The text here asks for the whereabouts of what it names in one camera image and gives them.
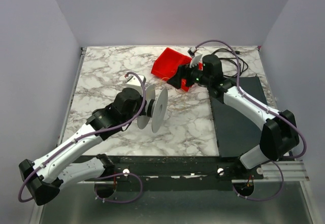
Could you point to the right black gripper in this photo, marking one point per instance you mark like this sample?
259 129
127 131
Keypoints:
184 74

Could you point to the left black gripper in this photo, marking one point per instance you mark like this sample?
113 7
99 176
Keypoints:
150 104

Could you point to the white cable spool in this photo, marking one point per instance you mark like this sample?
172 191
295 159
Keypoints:
155 109

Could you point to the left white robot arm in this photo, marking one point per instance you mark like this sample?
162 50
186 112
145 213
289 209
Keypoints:
45 177

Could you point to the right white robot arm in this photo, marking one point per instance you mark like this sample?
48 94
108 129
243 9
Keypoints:
279 131

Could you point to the red plastic bin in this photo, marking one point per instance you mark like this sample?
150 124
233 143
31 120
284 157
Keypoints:
167 63

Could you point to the dark grey mat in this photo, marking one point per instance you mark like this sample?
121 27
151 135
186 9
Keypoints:
236 134

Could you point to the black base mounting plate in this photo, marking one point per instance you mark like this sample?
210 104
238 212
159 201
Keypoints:
174 173

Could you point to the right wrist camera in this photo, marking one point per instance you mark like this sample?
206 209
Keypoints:
195 57

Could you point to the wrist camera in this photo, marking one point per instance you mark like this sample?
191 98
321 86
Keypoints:
195 57
133 82

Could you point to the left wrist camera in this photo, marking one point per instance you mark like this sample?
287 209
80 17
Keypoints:
133 82

